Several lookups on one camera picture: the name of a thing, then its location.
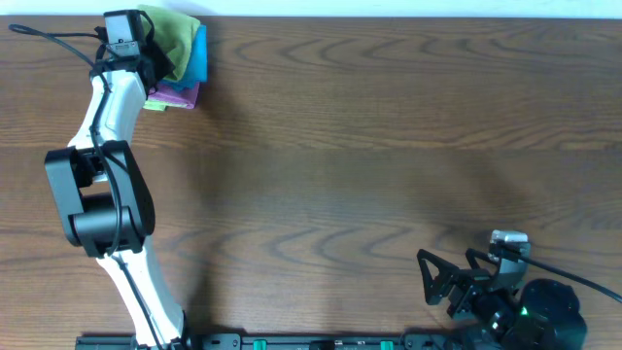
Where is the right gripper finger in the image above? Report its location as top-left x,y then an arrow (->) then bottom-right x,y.
466,248 -> 499,282
417,249 -> 460,305

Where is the green microfiber cloth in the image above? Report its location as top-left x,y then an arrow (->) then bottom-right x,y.
138,5 -> 200,82

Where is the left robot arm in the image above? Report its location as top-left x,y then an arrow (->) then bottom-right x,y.
45,36 -> 189,349

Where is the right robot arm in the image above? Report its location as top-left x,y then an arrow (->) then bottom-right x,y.
417,247 -> 587,350

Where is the light green folded cloth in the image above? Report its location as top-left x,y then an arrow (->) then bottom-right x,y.
143,100 -> 167,112

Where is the blue folded cloth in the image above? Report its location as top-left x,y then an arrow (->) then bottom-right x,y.
162,25 -> 208,91

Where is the purple folded cloth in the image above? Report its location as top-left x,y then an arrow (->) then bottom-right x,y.
147,83 -> 200,109

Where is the left black cable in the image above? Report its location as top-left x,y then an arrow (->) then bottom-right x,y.
8,23 -> 166,350

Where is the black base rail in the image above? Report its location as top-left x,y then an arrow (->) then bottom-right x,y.
75,332 -> 467,350

